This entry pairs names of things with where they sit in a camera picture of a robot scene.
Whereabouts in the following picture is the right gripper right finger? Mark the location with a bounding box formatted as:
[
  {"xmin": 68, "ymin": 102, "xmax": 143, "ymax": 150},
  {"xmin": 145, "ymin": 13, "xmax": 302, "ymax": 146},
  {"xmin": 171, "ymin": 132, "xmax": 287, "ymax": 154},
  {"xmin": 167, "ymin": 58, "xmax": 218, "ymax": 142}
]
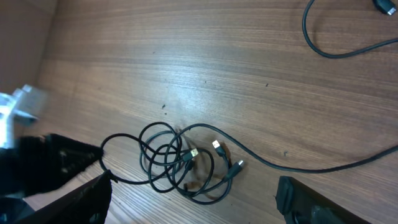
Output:
[{"xmin": 275, "ymin": 176, "xmax": 369, "ymax": 224}]

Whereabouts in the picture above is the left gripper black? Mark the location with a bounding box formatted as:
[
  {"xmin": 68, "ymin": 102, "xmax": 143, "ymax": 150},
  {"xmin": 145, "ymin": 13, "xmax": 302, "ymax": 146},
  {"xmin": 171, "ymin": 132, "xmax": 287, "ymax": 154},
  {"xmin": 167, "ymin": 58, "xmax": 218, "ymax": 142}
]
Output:
[{"xmin": 1, "ymin": 134, "xmax": 103, "ymax": 198}]

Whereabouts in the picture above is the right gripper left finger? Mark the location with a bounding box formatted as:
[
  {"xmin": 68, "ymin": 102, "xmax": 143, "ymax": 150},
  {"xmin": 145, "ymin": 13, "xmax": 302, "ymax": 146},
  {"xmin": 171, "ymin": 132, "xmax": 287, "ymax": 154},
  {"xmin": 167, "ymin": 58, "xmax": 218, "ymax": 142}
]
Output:
[{"xmin": 16, "ymin": 170, "xmax": 114, "ymax": 224}]

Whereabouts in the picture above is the black cable bundle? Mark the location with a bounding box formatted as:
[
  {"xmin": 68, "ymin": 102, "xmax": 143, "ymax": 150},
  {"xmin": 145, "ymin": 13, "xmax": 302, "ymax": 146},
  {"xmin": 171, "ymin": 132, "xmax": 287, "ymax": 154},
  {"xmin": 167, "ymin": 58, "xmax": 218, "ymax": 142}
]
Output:
[{"xmin": 99, "ymin": 121, "xmax": 398, "ymax": 205}]

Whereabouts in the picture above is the separated black usb cable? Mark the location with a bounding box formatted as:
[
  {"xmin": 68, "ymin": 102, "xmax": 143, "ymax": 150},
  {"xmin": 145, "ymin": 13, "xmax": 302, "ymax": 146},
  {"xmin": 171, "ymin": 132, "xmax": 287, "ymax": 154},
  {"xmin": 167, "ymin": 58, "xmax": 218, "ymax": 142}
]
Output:
[{"xmin": 302, "ymin": 0, "xmax": 398, "ymax": 59}]

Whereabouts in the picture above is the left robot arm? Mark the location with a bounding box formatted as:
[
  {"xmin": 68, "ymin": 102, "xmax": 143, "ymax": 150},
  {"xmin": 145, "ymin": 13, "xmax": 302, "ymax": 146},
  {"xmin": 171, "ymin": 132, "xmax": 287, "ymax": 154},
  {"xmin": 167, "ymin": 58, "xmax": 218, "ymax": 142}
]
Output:
[{"xmin": 1, "ymin": 134, "xmax": 106, "ymax": 223}]

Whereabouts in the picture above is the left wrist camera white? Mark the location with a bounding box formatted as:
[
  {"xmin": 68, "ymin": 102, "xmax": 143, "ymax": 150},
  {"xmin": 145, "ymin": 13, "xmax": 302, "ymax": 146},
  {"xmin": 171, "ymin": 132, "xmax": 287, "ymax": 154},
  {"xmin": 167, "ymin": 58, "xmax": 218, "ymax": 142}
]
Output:
[{"xmin": 1, "ymin": 85, "xmax": 47, "ymax": 149}]

